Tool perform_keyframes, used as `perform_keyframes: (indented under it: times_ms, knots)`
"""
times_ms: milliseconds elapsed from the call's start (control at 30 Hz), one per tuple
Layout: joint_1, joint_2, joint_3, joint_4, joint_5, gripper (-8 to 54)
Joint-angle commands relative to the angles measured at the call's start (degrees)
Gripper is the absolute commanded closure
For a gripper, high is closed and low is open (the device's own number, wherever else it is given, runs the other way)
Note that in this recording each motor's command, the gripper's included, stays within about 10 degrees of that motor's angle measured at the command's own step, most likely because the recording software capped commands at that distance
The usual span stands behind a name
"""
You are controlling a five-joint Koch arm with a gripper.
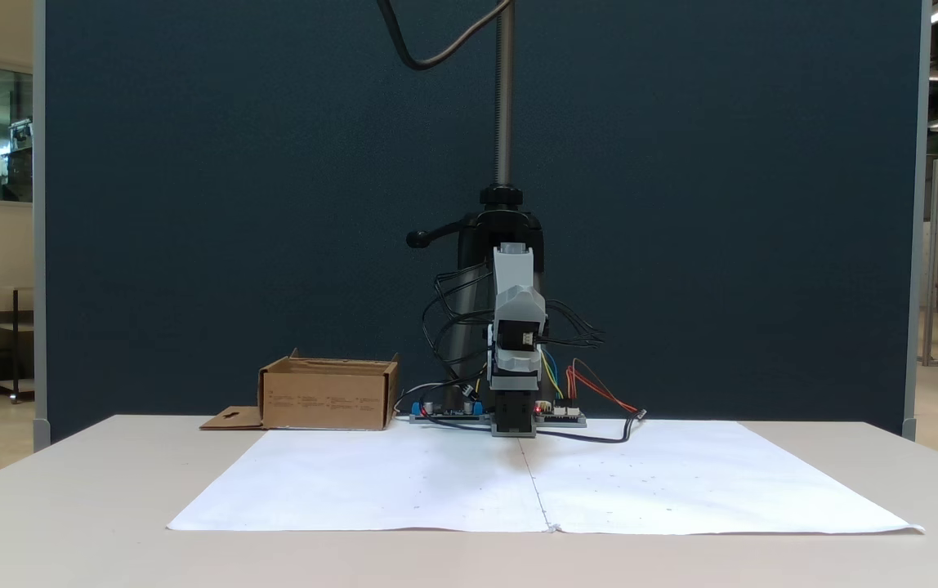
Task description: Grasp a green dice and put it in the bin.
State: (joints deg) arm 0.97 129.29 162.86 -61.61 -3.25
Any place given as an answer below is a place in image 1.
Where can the grey black Koch robot arm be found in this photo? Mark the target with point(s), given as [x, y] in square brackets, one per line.
[516, 286]

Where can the blue circuit board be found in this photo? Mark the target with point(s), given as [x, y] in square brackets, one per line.
[448, 415]

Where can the brown cardboard box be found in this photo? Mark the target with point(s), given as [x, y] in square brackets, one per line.
[326, 400]

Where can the white paper sheet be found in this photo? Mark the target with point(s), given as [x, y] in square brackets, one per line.
[404, 482]

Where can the dark blue partition panel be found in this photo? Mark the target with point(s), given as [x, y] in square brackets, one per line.
[191, 163]

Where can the black shelf cart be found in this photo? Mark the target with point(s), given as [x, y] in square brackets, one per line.
[3, 343]

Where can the metal camera stand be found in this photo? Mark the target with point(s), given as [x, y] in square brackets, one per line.
[504, 98]

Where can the framed wall window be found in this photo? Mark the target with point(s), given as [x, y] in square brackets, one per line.
[7, 131]

